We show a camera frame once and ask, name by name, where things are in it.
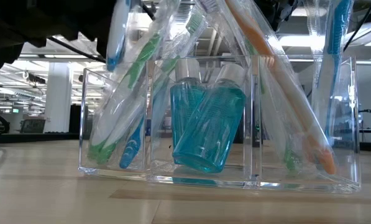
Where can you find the green exit sign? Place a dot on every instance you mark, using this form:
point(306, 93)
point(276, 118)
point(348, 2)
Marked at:
point(15, 110)

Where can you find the orange toothbrush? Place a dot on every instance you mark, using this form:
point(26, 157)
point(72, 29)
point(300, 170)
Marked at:
point(315, 140)

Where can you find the white ceiling light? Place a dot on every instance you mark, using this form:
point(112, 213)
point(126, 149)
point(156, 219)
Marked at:
point(300, 40)

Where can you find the white pillar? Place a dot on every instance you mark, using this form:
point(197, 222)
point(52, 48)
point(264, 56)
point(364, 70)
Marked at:
point(57, 102)

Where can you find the clear acrylic organizer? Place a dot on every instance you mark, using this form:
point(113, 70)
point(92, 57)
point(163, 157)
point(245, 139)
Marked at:
point(204, 182)

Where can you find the teal toothpaste tube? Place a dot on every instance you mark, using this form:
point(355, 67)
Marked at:
point(213, 130)

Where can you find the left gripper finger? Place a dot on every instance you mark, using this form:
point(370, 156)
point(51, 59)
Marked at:
point(102, 46)

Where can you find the black cabinet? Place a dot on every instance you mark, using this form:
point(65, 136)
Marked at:
point(75, 119)

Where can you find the dark computer monitor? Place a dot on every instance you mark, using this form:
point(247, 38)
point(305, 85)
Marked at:
point(33, 126)

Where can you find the teal mouthwash bottle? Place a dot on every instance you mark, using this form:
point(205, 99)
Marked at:
point(185, 102)

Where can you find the black ceiling device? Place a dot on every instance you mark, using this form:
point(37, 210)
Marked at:
point(36, 78)

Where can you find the blue toothbrush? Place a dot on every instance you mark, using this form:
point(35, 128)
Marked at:
point(130, 151)
point(336, 34)
point(117, 37)

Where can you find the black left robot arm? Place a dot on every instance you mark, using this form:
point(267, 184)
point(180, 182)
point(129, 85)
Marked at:
point(8, 31)

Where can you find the green toothbrush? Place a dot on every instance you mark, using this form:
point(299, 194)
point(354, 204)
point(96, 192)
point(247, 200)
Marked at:
point(289, 160)
point(141, 59)
point(194, 23)

